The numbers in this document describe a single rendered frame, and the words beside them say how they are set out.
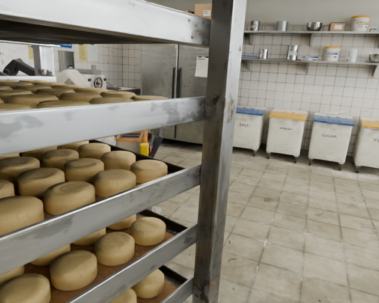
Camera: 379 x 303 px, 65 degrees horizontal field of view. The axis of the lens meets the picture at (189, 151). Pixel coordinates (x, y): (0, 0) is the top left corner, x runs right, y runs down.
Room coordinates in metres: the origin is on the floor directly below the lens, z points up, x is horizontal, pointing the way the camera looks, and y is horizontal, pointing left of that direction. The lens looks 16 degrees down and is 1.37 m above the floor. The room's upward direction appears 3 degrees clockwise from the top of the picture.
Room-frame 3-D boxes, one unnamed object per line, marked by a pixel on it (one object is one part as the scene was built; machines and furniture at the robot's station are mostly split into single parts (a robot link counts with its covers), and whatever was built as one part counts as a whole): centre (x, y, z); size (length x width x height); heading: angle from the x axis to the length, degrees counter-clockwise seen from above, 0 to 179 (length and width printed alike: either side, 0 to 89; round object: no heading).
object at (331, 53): (4.78, -2.09, 1.67); 0.25 x 0.24 x 0.21; 68
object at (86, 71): (4.41, 1.63, 1.23); 0.58 x 0.19 x 0.07; 68
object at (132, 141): (1.86, 0.39, 0.87); 0.23 x 0.15 x 0.11; 5
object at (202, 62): (4.75, -0.13, 1.39); 0.22 x 0.03 x 0.31; 68
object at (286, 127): (4.77, -1.56, 0.38); 0.64 x 0.54 x 0.77; 159
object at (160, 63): (5.30, 0.11, 1.03); 1.40 x 0.90 x 2.05; 68
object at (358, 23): (4.66, -2.37, 2.09); 0.25 x 0.24 x 0.21; 158
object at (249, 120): (5.01, -0.96, 0.38); 0.64 x 0.54 x 0.77; 161
